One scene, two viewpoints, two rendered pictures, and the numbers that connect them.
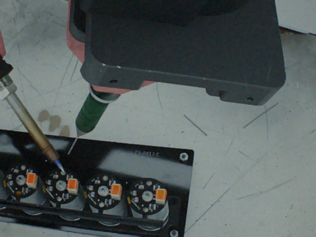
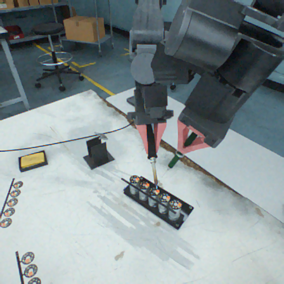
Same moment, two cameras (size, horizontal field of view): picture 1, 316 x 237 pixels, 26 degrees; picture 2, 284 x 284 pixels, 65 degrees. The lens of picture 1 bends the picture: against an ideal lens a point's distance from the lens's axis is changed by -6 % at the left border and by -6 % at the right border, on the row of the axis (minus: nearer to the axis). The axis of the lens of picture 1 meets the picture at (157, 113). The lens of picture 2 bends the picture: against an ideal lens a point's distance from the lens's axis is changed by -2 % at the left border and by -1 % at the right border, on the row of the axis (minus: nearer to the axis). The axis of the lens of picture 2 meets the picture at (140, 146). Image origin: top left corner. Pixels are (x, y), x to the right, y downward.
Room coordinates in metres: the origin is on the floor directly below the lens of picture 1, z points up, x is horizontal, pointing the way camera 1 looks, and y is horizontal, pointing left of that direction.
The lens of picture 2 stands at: (-0.15, -0.05, 1.22)
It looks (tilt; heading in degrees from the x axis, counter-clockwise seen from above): 41 degrees down; 26
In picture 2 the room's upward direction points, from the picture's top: straight up
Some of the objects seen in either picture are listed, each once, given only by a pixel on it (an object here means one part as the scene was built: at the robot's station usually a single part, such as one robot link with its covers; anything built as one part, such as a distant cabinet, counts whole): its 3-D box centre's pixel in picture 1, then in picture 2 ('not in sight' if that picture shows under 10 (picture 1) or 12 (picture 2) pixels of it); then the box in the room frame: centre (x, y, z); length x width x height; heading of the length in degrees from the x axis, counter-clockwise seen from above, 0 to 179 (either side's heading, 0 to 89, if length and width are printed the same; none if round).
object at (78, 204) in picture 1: (67, 197); (153, 198); (0.15, 0.07, 0.79); 0.02 x 0.02 x 0.05
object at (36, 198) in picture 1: (29, 191); (144, 191); (0.15, 0.09, 0.79); 0.02 x 0.02 x 0.05
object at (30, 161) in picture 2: not in sight; (33, 160); (0.13, 0.44, 0.76); 0.07 x 0.05 x 0.02; 142
